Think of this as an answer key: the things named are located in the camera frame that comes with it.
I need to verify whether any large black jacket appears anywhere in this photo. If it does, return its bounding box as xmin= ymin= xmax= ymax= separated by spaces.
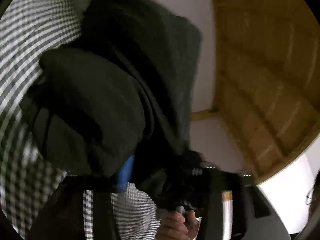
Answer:
xmin=20 ymin=0 xmax=201 ymax=196

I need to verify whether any person's hand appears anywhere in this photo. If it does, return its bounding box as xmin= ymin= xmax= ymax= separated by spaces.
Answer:
xmin=156 ymin=210 xmax=200 ymax=240

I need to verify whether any black white checkered bedsheet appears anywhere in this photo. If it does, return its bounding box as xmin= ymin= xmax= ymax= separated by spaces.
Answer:
xmin=0 ymin=0 xmax=163 ymax=240

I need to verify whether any wooden bunk bed frame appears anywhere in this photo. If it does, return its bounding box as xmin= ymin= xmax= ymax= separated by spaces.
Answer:
xmin=192 ymin=0 xmax=319 ymax=183

